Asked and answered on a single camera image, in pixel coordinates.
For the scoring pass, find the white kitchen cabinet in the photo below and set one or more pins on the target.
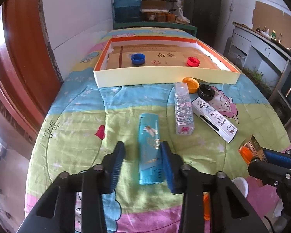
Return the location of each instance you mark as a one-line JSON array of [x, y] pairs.
[[259, 51]]

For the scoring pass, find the teal lighter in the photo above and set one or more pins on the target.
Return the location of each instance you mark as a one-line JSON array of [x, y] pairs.
[[150, 148]]

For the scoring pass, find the wooden door frame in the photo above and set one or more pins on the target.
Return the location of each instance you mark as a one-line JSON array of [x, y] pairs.
[[21, 53]]

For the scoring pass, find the brown cardboard sheet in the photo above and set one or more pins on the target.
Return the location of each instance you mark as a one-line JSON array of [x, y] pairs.
[[169, 55]]

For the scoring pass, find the black bottle cap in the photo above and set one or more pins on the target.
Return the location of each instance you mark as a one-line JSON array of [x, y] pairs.
[[206, 92]]

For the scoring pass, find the dark grey refrigerator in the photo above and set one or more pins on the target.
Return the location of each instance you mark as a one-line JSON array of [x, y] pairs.
[[203, 12]]

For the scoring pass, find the orange bottle cap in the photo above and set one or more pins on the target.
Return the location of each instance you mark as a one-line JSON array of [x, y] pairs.
[[191, 84]]

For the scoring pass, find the plastic bag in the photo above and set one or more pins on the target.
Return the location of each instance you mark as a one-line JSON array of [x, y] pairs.
[[182, 18]]

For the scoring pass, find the shallow orange-rimmed box tray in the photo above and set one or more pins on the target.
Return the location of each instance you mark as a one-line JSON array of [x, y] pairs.
[[160, 79]]

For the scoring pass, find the red bottle cap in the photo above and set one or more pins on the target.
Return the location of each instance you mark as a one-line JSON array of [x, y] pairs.
[[193, 62]]

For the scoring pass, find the clear floral lighter case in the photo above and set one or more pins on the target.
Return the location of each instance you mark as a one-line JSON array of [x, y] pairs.
[[183, 111]]

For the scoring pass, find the green table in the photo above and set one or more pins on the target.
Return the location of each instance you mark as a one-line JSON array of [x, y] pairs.
[[157, 24]]

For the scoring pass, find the white bottle cap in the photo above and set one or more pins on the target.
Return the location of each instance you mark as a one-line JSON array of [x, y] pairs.
[[240, 185]]

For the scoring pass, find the blue bottle cap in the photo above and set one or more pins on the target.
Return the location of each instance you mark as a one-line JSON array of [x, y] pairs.
[[138, 59]]

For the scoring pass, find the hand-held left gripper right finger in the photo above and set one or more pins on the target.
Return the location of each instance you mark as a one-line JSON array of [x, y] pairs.
[[168, 167]]

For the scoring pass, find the cardboard wall panel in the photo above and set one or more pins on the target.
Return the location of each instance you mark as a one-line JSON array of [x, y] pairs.
[[269, 17]]

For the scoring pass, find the potted green plants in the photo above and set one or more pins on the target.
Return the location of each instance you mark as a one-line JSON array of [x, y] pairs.
[[257, 77]]

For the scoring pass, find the small gold box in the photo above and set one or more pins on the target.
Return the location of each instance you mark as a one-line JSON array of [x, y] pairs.
[[253, 148]]

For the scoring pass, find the metal storage shelf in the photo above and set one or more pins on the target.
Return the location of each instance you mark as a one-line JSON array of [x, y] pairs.
[[160, 4]]

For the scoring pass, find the white sticker-covered box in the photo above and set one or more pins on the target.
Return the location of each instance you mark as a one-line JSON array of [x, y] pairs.
[[213, 116]]

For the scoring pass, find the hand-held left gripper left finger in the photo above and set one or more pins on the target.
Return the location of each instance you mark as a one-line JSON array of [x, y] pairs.
[[117, 166]]

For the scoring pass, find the blue water jug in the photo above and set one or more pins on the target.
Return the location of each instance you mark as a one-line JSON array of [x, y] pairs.
[[126, 3]]

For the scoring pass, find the orange plastic piece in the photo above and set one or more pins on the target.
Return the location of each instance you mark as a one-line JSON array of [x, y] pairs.
[[206, 206]]

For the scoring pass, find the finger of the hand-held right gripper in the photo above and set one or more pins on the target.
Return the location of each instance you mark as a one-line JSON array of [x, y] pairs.
[[278, 159], [269, 173]]

